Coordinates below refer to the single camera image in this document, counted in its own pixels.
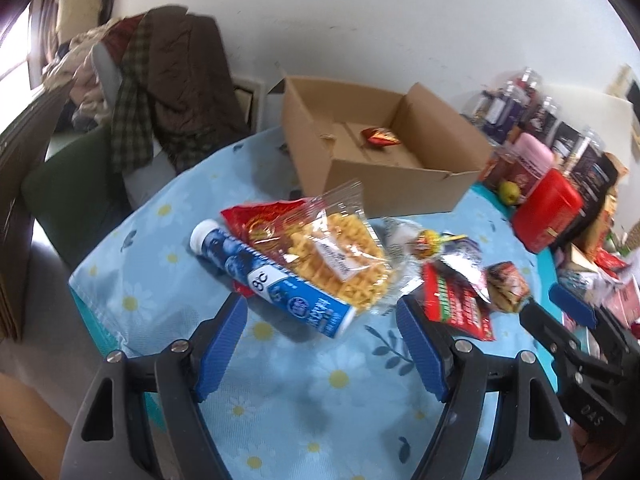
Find blue and white tube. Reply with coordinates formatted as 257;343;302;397
189;219;357;340

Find dark green chair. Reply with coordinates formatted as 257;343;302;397
20;125;136;271

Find red and green snack packet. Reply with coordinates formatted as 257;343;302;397
421;262;496;342

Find clear jar red contents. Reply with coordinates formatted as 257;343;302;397
512;66;546;111

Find cream cushion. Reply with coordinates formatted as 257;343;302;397
55;0;101;36

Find pink plastic bag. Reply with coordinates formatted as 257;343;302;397
600;275;640;326

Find pink lidded jar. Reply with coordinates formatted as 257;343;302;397
510;132;556;196

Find spice jar orange powder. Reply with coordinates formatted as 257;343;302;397
480;147;516;186

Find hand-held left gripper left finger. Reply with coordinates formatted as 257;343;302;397
60;290;249;480

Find clear jar portrait label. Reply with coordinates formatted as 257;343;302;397
527;96;561;136

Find small red foil snack packet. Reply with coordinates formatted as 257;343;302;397
361;126;403;148

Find green plaid shirt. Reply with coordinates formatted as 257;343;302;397
110;12;156;173

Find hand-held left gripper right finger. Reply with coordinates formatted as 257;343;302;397
395;294;583;480

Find red canister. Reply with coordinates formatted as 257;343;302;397
511;167;585;254

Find clear waffle snack packet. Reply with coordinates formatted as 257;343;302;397
250;180;406;316

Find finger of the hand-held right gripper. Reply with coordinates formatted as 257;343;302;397
519;300;588;376
547;284;640;361

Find yellow lollipop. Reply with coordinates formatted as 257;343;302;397
410;229;468;263

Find purple and silver snack packet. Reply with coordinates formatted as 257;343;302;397
435;237;488;306

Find white board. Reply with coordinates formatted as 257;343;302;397
602;90;640;131

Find cardboard box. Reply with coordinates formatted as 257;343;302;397
280;75;496;216

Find window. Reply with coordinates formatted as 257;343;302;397
0;10;36;96

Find blue floral tablecloth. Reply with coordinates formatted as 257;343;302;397
67;127;571;480

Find pile of clothes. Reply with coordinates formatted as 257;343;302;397
42;25;121;126

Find grey chair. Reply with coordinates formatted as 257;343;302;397
91;41;173;196

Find black coffee bag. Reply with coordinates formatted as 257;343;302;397
550;121;583;161

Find green fruit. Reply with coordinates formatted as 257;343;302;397
498;180;522;206

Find clear jar dark blue label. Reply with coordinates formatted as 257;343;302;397
470;82;516;136

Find brown quilted jacket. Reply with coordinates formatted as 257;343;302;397
145;6;251;173

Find curtain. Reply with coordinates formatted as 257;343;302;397
30;0;66;66

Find clear jar of grains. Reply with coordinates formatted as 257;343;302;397
567;129;608;196

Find brown sausage snack packet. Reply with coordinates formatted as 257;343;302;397
485;261;532;313

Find teal table cover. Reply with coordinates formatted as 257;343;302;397
470;182;563;311

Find large red snack packet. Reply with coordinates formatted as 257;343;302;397
220;197;313;306

